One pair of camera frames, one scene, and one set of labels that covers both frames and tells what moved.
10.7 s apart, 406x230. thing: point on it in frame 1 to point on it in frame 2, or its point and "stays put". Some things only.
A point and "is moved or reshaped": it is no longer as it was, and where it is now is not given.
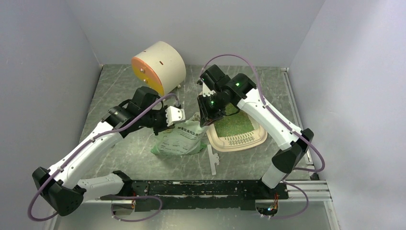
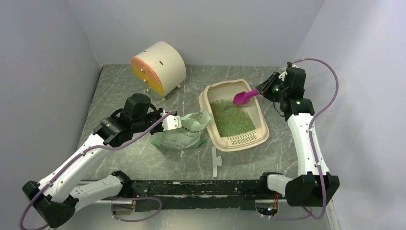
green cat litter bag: [184, 138] is moved or reshaped
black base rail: [215, 195] stays put
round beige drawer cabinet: [163, 65] stays put
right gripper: [207, 117] to [265, 88]
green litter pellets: [233, 124] stays put
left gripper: [164, 126] stays put
